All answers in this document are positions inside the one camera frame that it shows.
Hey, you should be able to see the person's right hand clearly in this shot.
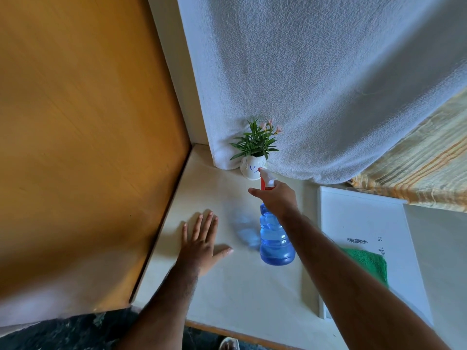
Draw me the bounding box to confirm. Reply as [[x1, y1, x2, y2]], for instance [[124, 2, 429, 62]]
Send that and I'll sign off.
[[248, 180, 302, 223]]

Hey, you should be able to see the person's left hand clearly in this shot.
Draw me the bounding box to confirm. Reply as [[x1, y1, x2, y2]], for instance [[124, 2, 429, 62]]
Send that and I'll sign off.
[[177, 210, 234, 277]]

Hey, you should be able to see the blue spray bottle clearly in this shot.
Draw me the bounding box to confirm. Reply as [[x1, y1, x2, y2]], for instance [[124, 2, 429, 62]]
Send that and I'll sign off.
[[258, 168, 296, 267]]

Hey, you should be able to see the person's left forearm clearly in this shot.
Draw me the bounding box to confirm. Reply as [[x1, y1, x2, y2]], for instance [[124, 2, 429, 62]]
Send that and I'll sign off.
[[116, 264, 200, 350]]

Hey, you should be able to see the person's right forearm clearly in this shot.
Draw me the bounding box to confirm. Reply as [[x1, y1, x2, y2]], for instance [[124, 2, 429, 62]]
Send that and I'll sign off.
[[283, 210, 450, 350]]

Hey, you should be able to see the white potted plant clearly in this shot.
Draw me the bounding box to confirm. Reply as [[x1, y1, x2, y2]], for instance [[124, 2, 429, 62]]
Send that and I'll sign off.
[[229, 118, 284, 180]]

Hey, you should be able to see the white flat tray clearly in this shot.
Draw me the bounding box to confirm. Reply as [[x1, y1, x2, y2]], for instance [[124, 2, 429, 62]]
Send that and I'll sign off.
[[317, 186, 435, 328]]

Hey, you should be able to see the green cleaning cloth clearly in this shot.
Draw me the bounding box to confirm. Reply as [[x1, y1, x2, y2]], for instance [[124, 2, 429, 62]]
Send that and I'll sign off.
[[340, 247, 389, 289]]

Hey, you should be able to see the white textured curtain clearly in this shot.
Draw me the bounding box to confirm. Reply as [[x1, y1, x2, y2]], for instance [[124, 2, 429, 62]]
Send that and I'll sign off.
[[177, 0, 467, 185]]

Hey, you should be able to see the brown wooden door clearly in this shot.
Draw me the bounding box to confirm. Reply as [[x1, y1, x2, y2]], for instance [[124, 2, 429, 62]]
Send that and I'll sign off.
[[0, 0, 193, 317]]

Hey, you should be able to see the yellow striped cloth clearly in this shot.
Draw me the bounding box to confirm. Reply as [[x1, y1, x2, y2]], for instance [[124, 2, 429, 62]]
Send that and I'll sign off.
[[346, 90, 467, 214]]

